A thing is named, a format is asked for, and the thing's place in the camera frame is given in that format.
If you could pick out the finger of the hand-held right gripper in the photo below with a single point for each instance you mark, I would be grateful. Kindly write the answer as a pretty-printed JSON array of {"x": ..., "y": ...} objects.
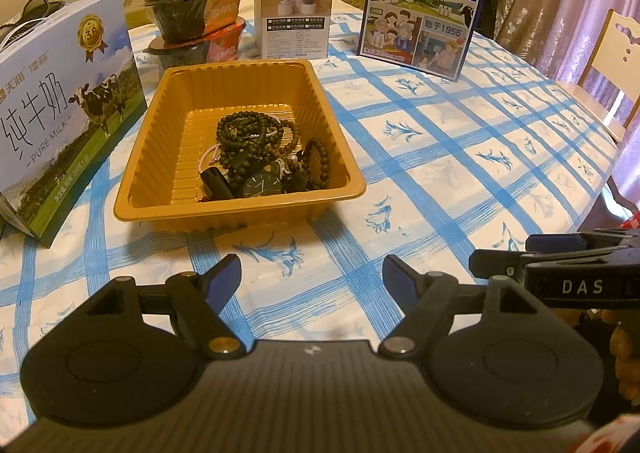
[
  {"x": 555, "y": 242},
  {"x": 495, "y": 264}
]

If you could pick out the black smart band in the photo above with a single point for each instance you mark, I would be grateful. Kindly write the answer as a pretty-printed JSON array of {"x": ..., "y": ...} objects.
[{"x": 215, "y": 180}]

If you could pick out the blue checked tablecloth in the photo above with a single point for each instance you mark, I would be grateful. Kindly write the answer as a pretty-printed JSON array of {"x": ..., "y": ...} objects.
[{"x": 450, "y": 173}]

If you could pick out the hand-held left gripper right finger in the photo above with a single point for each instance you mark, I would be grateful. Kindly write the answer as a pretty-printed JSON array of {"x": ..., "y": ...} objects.
[{"x": 402, "y": 278}]

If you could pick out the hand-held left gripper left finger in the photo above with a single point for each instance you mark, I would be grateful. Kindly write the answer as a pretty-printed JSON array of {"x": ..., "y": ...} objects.
[{"x": 225, "y": 275}]

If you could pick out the red label instant noodle bowl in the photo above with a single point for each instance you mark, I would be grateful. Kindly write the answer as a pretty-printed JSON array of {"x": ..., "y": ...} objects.
[{"x": 200, "y": 50}]

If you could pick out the orange plastic tray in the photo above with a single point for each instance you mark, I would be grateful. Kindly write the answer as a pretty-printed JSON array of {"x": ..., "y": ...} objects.
[{"x": 165, "y": 143}]

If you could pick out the orange label instant noodle bowl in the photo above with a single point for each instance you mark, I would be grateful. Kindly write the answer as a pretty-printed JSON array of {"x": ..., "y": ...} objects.
[{"x": 190, "y": 13}]

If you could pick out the person's right hand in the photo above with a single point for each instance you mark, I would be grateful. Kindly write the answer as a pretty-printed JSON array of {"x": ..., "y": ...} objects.
[{"x": 627, "y": 358}]

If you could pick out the beige wooden chair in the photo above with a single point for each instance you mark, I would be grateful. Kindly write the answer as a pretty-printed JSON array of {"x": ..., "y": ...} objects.
[{"x": 607, "y": 58}]

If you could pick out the red patterned cloth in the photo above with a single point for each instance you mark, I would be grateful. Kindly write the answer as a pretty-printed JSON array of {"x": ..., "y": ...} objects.
[{"x": 631, "y": 223}]

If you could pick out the light blue milk carton box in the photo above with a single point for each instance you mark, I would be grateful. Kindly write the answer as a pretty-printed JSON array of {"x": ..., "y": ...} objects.
[{"x": 60, "y": 98}]

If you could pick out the dark blue milk carton box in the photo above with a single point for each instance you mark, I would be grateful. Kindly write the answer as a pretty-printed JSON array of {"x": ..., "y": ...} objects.
[{"x": 420, "y": 8}]

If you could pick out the black round face watch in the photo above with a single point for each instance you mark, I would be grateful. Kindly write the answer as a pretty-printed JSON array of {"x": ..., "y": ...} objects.
[{"x": 260, "y": 184}]

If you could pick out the small white product box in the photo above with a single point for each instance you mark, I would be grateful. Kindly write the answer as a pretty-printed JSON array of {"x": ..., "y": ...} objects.
[{"x": 292, "y": 13}]

